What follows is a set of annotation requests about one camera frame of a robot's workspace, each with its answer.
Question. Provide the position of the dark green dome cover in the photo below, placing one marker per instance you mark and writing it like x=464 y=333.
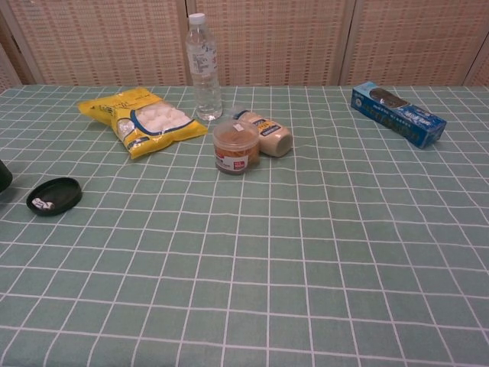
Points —
x=4 y=176

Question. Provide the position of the cream squeeze bottle blue label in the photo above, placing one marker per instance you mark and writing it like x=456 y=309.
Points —
x=272 y=135

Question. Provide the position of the dark green round base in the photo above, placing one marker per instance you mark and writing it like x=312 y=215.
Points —
x=61 y=191

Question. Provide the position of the white die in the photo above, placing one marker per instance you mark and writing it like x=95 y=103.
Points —
x=38 y=202
x=50 y=206

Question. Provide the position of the green white checked tablecloth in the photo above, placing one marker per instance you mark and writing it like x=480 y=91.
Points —
x=267 y=248

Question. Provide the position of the clear plastic water bottle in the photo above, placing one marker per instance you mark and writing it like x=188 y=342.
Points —
x=204 y=76

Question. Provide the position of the woven bamboo screen panel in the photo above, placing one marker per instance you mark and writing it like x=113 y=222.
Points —
x=103 y=42
x=5 y=65
x=482 y=72
x=416 y=42
x=275 y=42

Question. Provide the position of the blue rectangular carton box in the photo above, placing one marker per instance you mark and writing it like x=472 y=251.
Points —
x=401 y=114

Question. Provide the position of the yellow bag of white candies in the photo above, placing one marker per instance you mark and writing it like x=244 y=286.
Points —
x=147 y=122

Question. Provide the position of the clear jar with orange contents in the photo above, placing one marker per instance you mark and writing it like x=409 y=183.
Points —
x=235 y=147

